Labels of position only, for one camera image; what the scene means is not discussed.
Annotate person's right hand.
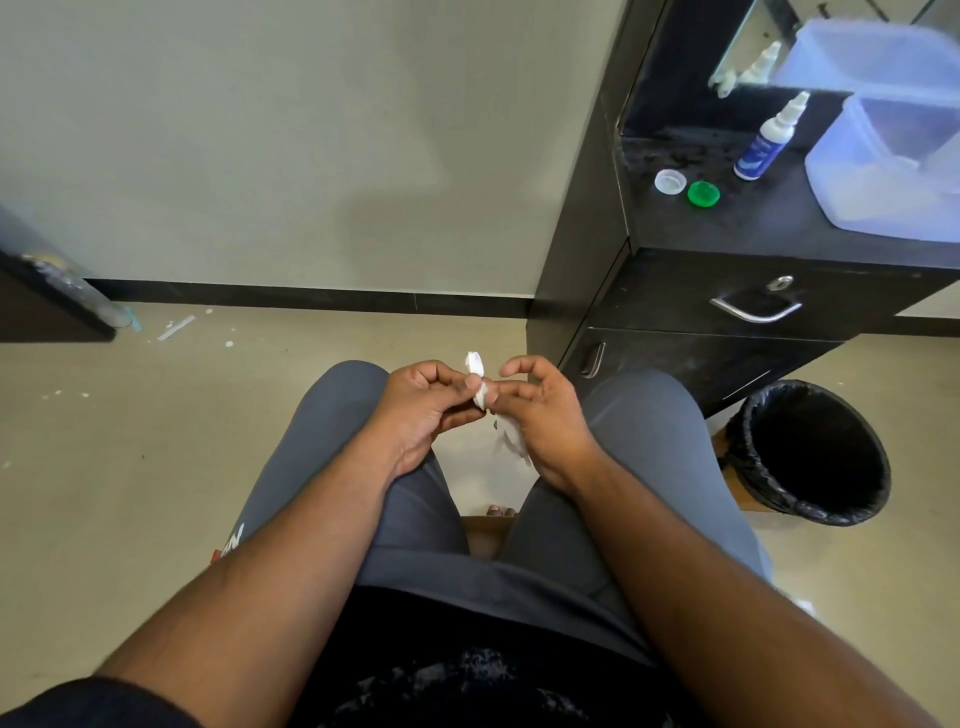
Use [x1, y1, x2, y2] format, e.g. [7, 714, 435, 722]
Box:
[485, 355, 601, 496]

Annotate person's left hand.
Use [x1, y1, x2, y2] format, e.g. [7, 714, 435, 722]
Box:
[367, 359, 489, 481]

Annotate white tissue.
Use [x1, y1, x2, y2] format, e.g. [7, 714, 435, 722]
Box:
[479, 380, 534, 468]

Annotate white contact lens case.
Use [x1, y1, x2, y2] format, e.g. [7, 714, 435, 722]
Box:
[464, 350, 489, 412]

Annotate blue white solution bottle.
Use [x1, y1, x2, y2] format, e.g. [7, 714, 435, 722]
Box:
[732, 90, 812, 183]

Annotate person's right forearm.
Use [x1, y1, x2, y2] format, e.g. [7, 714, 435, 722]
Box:
[547, 453, 943, 728]

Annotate person's left forearm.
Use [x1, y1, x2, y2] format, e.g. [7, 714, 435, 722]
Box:
[93, 442, 436, 728]

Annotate brown wooden stool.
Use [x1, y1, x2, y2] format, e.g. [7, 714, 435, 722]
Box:
[458, 515, 519, 562]

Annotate black dresser cabinet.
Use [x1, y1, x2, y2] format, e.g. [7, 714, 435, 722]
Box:
[526, 0, 960, 421]

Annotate grey trousers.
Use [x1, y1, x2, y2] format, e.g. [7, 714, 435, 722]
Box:
[209, 359, 774, 669]

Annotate dark shirt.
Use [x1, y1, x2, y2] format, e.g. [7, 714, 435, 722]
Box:
[0, 584, 706, 728]

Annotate black lined trash bin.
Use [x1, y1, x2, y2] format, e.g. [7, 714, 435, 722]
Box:
[712, 379, 894, 528]

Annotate clear plastic wrap strip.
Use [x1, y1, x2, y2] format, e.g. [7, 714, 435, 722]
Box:
[22, 252, 144, 334]

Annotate clear blue plastic container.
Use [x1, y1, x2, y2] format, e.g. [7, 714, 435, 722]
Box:
[803, 88, 960, 245]

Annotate dark wooden panel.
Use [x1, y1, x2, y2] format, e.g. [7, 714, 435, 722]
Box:
[0, 206, 118, 345]

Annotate dresser mirror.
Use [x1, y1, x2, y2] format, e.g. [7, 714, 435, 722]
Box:
[708, 0, 960, 95]

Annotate silver drawer handle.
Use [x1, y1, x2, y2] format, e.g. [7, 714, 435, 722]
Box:
[709, 294, 804, 325]

